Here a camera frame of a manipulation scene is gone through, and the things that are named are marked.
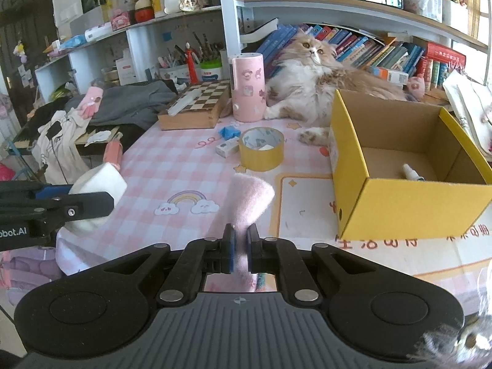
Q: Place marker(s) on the white plastic strip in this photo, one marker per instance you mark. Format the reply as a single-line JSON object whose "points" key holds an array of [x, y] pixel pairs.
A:
{"points": [[184, 102]]}

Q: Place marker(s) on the orange bottle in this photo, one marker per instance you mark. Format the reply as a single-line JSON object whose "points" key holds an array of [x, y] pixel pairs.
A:
{"points": [[112, 153]]}

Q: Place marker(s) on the holder of brushes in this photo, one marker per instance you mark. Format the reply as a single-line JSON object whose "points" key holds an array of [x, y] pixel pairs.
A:
{"points": [[173, 72]]}

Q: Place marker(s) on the white box red label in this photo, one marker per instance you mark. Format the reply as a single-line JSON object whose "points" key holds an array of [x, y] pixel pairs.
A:
{"points": [[127, 71]]}

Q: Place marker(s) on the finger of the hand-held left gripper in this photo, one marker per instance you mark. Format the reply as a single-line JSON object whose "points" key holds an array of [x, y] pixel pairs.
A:
{"points": [[88, 203], [53, 191]]}

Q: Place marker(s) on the white dropper bottle dark label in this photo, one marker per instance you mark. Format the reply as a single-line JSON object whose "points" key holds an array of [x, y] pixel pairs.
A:
{"points": [[411, 172]]}

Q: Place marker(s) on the row of colourful books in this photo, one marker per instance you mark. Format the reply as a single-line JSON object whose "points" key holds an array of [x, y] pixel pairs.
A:
{"points": [[369, 50]]}

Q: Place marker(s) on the pink plush toy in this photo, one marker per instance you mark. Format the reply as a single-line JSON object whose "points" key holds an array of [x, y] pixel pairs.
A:
{"points": [[250, 196]]}

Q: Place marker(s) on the white printed garment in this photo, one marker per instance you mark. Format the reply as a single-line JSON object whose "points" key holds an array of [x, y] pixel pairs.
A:
{"points": [[57, 150]]}

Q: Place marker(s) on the yellow cardboard box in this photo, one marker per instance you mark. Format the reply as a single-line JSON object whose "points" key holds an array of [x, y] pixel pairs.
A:
{"points": [[403, 211]]}

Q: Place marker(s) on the pink printed pouch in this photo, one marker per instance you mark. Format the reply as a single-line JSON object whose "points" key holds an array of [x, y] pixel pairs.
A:
{"points": [[92, 102]]}

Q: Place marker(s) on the white tub green lid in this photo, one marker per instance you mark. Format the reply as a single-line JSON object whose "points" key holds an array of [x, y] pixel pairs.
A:
{"points": [[210, 72]]}

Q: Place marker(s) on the stack of yellow books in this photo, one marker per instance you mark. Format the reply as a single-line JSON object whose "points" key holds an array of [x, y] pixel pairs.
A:
{"points": [[473, 7]]}

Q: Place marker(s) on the yellow tape roll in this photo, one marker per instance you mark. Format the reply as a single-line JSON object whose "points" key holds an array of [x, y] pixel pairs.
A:
{"points": [[261, 159]]}

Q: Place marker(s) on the wooden chess box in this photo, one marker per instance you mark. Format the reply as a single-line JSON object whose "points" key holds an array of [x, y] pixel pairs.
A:
{"points": [[188, 121]]}

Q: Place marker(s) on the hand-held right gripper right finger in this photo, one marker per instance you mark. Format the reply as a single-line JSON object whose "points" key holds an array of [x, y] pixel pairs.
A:
{"points": [[251, 250]]}

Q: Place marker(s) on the white storage box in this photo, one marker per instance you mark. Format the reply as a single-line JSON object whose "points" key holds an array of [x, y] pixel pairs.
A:
{"points": [[455, 15]]}

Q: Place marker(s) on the grey cloth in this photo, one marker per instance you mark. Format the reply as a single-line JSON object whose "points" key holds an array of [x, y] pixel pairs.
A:
{"points": [[127, 102]]}

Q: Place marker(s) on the red round jar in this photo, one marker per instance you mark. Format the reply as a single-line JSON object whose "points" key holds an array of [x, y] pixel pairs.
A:
{"points": [[144, 13]]}

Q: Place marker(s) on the pink pig toy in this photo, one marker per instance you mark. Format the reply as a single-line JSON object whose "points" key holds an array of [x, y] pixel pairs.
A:
{"points": [[416, 86]]}

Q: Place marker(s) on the pink sticker tumbler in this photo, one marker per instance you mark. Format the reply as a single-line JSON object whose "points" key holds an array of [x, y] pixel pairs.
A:
{"points": [[248, 92]]}

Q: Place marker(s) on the small pink box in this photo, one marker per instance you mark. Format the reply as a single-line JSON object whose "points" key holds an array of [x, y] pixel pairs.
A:
{"points": [[120, 21]]}

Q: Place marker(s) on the red figurine ornament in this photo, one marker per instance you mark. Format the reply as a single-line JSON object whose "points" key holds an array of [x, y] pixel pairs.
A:
{"points": [[190, 65]]}

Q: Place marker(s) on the dark door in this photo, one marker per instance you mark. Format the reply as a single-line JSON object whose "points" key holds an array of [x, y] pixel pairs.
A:
{"points": [[23, 27]]}

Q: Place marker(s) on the thick red dictionary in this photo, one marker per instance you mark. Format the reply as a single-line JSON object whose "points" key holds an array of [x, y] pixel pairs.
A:
{"points": [[442, 52]]}

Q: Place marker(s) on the pink checked desktop cloth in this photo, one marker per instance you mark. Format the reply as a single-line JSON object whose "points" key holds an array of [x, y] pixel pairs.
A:
{"points": [[173, 169]]}

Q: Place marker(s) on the long-haired ginger cat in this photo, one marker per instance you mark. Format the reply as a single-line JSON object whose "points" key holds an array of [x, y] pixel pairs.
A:
{"points": [[307, 84]]}

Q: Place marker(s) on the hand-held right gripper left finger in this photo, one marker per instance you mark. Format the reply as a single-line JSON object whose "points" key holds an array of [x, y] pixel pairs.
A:
{"points": [[230, 250]]}

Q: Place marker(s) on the white flat device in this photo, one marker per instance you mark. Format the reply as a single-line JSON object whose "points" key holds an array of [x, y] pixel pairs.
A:
{"points": [[98, 32]]}

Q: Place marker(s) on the white metal bookshelf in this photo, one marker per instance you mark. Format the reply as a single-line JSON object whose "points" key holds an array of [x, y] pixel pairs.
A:
{"points": [[230, 15]]}

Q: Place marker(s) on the white side shelf unit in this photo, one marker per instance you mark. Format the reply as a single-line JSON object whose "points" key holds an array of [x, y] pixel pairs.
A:
{"points": [[135, 46]]}

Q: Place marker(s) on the blue tissue pack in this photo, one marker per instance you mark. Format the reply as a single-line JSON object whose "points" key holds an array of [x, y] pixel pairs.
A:
{"points": [[73, 41]]}

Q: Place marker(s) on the white paper scrap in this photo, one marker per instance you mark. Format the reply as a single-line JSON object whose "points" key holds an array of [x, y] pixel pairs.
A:
{"points": [[98, 137]]}

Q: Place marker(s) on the white charger plug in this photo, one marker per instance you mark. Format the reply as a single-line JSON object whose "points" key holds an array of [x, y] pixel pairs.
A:
{"points": [[226, 149]]}

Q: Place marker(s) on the lilac printed cloth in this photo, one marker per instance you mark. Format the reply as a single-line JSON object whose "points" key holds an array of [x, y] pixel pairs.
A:
{"points": [[27, 273]]}

